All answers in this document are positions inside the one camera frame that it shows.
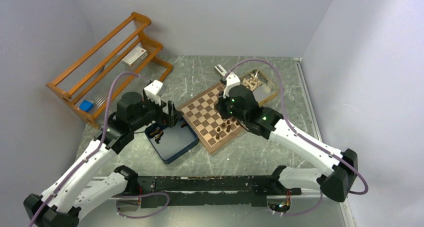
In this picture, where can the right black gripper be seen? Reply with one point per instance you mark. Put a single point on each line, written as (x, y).
(220, 106)

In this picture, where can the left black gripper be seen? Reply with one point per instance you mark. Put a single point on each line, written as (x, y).
(169, 119)

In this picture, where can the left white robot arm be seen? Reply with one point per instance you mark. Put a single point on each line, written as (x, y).
(68, 200)

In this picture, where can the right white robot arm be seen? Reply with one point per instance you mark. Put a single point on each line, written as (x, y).
(334, 171)

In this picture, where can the light chess pieces pile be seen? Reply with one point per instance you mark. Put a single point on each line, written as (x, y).
(252, 81)

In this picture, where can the dark chess pieces pile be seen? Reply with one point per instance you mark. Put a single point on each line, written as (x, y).
(156, 134)

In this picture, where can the dark chess piece back row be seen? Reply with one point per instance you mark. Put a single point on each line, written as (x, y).
(223, 124)

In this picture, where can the wooden chess board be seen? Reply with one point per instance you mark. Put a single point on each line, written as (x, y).
(202, 117)

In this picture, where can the gold metal tin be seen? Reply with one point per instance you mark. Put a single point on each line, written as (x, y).
(267, 91)

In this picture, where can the blue metal tin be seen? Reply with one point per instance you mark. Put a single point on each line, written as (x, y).
(175, 142)

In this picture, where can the white power bank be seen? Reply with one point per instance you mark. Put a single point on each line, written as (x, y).
(220, 70)

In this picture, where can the white cardboard box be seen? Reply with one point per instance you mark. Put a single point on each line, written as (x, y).
(135, 57)

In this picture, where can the blue plastic case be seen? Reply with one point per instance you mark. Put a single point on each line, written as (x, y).
(86, 106)

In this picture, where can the orange wooden rack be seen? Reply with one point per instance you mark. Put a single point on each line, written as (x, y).
(90, 77)

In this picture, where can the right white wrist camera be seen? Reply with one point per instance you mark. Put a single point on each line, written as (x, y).
(231, 81)

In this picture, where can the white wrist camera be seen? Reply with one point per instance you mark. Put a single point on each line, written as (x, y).
(231, 81)
(153, 92)

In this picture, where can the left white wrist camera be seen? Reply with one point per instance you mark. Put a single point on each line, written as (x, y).
(153, 92)

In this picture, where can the aluminium frame rail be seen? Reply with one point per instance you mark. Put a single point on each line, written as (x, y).
(334, 185)

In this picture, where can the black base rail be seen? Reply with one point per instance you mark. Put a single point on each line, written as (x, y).
(253, 190)

